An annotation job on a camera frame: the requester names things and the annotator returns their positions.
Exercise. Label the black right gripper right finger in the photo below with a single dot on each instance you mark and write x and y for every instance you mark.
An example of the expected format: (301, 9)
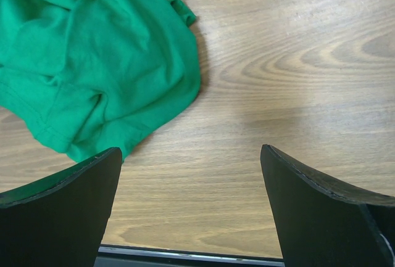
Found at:
(323, 221)

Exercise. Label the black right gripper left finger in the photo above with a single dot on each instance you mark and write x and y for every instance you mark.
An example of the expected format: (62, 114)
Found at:
(60, 220)

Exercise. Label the green t shirt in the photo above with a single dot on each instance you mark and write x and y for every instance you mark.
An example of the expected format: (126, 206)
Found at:
(87, 75)

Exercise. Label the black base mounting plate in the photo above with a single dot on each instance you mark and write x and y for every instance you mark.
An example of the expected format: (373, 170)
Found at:
(114, 255)

